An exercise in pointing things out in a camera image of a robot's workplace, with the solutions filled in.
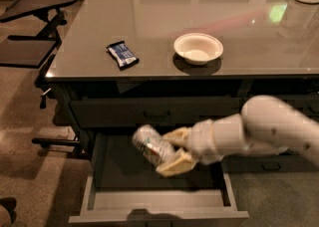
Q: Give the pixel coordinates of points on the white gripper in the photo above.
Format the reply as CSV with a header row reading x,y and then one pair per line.
x,y
200,141

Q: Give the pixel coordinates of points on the green white 7up can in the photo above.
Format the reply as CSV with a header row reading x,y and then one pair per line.
x,y
152,146

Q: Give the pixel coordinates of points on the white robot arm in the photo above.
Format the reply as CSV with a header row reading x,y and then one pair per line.
x,y
231,138

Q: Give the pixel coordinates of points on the closed grey top drawer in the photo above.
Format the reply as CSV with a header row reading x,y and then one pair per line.
x,y
127,112

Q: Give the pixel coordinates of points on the open grey middle drawer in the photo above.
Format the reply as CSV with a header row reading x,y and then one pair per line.
x,y
124,190

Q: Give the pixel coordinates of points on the right grey drawer cabinet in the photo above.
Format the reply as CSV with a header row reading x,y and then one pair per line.
x,y
275,168

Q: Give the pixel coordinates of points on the white paper bowl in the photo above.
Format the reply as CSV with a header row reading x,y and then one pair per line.
x,y
197,48

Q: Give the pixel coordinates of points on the blue snack bag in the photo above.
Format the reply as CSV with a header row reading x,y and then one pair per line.
x,y
122,54

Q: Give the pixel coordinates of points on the black adjustable side stand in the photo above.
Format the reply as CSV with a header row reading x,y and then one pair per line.
x,y
32,51

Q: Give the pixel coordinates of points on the black drawer handle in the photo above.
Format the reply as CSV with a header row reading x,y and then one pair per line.
x,y
151,115

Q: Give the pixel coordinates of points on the grey desk cabinet frame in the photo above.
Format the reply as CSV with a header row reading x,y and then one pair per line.
x,y
67,91

